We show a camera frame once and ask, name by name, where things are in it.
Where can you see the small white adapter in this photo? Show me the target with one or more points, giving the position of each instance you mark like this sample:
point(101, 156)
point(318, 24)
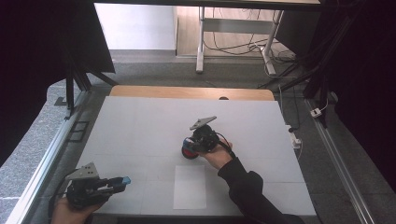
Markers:
point(316, 112)

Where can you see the blue stamp cap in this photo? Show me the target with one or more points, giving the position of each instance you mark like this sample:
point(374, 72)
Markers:
point(126, 180)

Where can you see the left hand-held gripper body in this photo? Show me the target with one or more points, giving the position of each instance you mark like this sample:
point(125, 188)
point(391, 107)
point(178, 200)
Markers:
point(82, 193)

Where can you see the black metal stand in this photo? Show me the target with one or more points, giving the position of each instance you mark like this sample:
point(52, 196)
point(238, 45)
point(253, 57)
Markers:
point(71, 93)

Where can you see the white paper sheet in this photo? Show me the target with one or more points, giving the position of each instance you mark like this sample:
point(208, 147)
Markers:
point(190, 186)

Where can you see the aluminium floor rail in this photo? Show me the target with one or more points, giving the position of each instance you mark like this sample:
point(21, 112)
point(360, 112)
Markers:
point(339, 161)
point(40, 168)

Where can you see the wooden table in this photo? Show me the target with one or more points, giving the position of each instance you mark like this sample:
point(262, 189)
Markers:
point(186, 92)

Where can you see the white desk frame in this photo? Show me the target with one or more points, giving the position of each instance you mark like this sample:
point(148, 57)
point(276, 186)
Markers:
point(236, 26)

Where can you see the large white table board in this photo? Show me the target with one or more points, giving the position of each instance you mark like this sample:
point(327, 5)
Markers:
point(149, 130)

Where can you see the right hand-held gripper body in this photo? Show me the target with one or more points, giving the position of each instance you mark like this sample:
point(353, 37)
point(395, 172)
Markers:
point(205, 138)

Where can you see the person's right hand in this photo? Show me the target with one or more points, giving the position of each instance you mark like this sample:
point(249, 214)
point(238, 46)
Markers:
point(218, 155)

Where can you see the white power strip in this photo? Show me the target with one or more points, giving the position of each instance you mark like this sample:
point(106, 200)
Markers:
point(295, 139)

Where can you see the black curtain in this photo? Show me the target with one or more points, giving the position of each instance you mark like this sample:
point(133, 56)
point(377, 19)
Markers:
point(40, 62)
point(358, 77)

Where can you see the round red ink pad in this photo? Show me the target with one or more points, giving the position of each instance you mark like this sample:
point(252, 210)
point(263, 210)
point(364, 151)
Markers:
point(189, 153)

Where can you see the person's left hand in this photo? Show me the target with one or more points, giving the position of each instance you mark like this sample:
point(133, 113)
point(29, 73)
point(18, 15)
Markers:
point(70, 213)

